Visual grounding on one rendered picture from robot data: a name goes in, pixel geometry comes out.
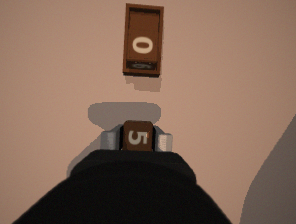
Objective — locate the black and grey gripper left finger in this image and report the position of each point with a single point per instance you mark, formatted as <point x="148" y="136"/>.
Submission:
<point x="113" y="139"/>

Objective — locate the brown rectangular tray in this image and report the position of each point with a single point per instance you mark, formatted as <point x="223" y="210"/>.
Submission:
<point x="143" y="17"/>

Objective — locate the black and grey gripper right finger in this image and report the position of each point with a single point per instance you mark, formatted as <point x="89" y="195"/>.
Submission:
<point x="161" y="141"/>

